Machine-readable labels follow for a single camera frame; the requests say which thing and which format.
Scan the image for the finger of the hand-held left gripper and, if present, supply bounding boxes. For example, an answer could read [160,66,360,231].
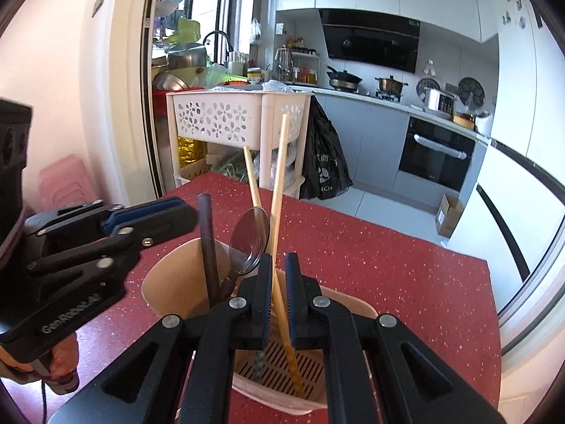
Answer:
[24,198,188,239]
[26,205,199,292]

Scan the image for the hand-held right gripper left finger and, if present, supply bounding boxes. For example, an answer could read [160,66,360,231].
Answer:
[46,254,274,424]

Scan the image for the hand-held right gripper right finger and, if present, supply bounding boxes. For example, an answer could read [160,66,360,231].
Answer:
[285,253,506,424]

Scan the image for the white plastic utensil holder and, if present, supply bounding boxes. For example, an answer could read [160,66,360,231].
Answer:
[141,237,380,416]

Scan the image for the bamboo chopstick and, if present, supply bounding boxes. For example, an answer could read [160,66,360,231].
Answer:
[243,146,271,252]
[268,114,306,397]

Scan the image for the person's left hand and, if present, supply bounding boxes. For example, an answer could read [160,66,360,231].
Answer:
[0,333,80,385]

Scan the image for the steel spoon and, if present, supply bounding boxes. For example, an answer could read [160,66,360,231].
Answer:
[218,207,271,303]

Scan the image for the pink plastic stool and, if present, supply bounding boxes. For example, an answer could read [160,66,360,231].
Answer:
[37,154,100,213]

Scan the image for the gold foil bag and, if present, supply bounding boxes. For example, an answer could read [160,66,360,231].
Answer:
[177,136,208,170]

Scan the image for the white plastic storage cart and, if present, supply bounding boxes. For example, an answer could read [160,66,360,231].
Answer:
[165,88,315,197]

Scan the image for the steel basin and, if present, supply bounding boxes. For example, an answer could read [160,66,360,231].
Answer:
[152,71,186,91]

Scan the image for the black plastic bag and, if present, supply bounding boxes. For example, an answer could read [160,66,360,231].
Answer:
[299,95,354,201]

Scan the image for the cardboard box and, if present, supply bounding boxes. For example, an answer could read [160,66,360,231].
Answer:
[435,193,464,238]

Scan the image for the grey base cabinets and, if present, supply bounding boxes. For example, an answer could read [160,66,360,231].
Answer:
[314,90,486,213]

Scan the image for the green plastic container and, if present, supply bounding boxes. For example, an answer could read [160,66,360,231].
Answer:
[177,18,201,45]

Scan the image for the black kitchen faucet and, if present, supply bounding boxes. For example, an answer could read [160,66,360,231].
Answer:
[203,31,234,65]

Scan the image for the black built-in oven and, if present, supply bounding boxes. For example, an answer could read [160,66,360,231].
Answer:
[398,116,477,192]

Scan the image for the white spice rack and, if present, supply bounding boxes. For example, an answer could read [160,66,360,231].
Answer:
[276,46,321,84]

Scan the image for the black wok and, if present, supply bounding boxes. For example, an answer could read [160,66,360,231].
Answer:
[327,66,363,93]

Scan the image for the white refrigerator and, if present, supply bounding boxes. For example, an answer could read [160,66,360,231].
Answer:
[441,0,557,283]

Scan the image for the steel pot with lid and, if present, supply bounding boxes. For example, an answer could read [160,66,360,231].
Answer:
[375,75,409,96]

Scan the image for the steel rice cooker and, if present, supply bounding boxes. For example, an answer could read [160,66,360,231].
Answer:
[424,87,456,118]

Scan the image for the round black trivet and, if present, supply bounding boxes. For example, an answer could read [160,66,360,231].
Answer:
[416,78,441,99]
[458,77,485,106]

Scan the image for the black range hood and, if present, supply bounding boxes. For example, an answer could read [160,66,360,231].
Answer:
[319,9,420,74]

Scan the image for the dark-handled utensil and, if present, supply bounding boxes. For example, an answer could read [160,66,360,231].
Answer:
[197,193,222,309]

